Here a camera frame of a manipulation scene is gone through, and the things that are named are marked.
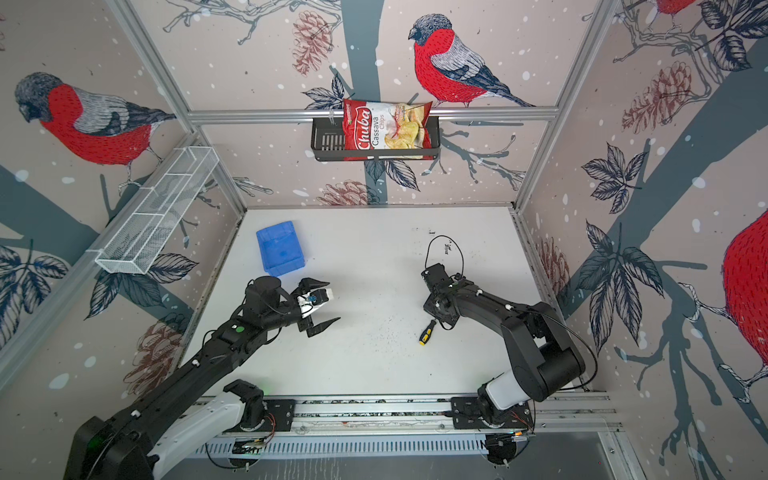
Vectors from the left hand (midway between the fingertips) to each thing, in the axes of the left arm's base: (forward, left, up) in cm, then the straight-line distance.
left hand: (328, 297), depth 77 cm
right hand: (+2, -29, -16) cm, 34 cm away
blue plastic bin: (+28, +24, -16) cm, 41 cm away
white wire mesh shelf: (+14, +46, +13) cm, 50 cm away
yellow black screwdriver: (-4, -27, -14) cm, 31 cm away
